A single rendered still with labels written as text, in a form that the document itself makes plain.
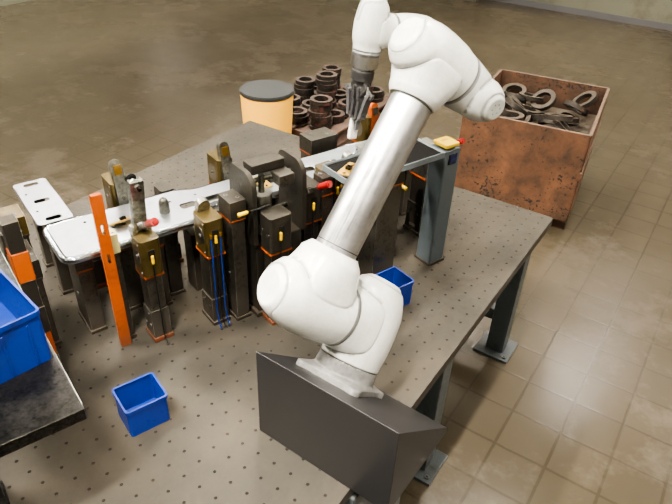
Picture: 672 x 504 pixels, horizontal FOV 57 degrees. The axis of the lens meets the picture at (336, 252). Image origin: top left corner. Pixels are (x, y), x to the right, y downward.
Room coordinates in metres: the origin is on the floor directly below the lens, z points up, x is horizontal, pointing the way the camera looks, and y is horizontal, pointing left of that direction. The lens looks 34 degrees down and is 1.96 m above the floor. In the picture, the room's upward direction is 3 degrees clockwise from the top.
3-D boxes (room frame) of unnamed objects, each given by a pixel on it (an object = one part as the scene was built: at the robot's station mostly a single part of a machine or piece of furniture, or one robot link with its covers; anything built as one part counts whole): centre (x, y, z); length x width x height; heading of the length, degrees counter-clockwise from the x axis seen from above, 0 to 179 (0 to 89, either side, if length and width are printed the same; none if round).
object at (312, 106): (4.76, 0.13, 0.20); 1.09 x 0.75 x 0.39; 146
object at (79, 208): (1.62, 0.80, 0.84); 0.12 x 0.07 x 0.28; 38
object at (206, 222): (1.45, 0.35, 0.88); 0.11 x 0.07 x 0.37; 38
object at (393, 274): (1.58, -0.18, 0.74); 0.11 x 0.10 x 0.09; 128
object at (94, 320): (1.41, 0.73, 0.84); 0.12 x 0.05 x 0.29; 38
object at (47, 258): (1.70, 0.98, 0.84); 0.05 x 0.05 x 0.29; 38
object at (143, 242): (1.36, 0.51, 0.87); 0.10 x 0.07 x 0.35; 38
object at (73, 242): (1.81, 0.24, 1.00); 1.38 x 0.22 x 0.02; 128
